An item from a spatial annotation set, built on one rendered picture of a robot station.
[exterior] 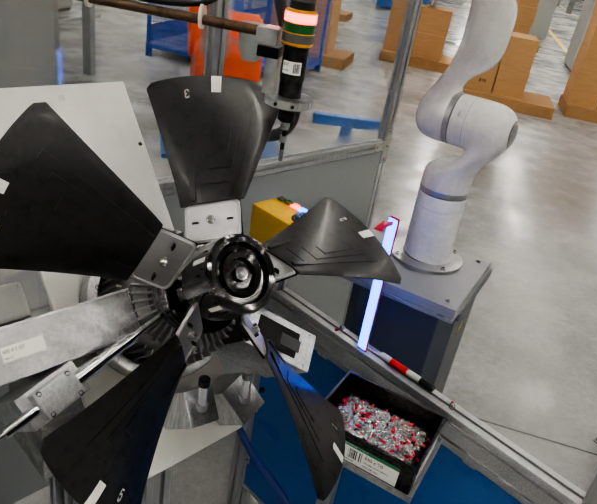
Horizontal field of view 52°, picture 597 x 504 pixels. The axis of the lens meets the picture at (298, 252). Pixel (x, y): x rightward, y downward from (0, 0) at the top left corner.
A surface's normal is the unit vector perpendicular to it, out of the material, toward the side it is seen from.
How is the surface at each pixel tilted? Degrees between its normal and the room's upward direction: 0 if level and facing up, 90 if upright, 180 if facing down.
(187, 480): 0
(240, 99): 38
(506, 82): 90
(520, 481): 90
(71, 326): 50
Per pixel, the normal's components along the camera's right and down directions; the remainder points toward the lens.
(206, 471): 0.15, -0.87
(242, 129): 0.06, -0.39
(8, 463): 0.69, 0.43
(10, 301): 0.62, -0.23
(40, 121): 0.42, 0.10
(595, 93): -0.28, 0.42
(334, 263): 0.34, -0.77
